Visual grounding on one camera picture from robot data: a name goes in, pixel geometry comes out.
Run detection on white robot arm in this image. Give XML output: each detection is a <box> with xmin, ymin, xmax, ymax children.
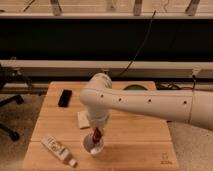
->
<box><xmin>79</xmin><ymin>73</ymin><xmax>213</xmax><ymax>133</ymax></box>

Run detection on white rectangular block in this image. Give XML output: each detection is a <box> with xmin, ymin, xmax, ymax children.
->
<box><xmin>78</xmin><ymin>111</ymin><xmax>90</xmax><ymax>129</ymax></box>

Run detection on black phone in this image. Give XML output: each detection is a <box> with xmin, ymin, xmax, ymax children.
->
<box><xmin>58</xmin><ymin>90</ymin><xmax>72</xmax><ymax>107</ymax></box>

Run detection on green bowl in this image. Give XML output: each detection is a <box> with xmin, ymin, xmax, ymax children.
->
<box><xmin>123</xmin><ymin>84</ymin><xmax>147</xmax><ymax>91</ymax></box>

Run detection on white labelled bottle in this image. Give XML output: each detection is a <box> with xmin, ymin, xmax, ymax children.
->
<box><xmin>41</xmin><ymin>135</ymin><xmax>77</xmax><ymax>167</ymax></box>

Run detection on black office chair base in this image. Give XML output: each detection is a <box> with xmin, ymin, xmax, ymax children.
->
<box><xmin>0</xmin><ymin>64</ymin><xmax>25</xmax><ymax>142</ymax></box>

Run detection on black cable on floor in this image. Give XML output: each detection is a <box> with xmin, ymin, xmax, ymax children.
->
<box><xmin>156</xmin><ymin>75</ymin><xmax>198</xmax><ymax>92</ymax></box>

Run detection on black hanging cable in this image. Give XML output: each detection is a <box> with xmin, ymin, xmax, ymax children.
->
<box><xmin>117</xmin><ymin>9</ymin><xmax>157</xmax><ymax>78</ymax></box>

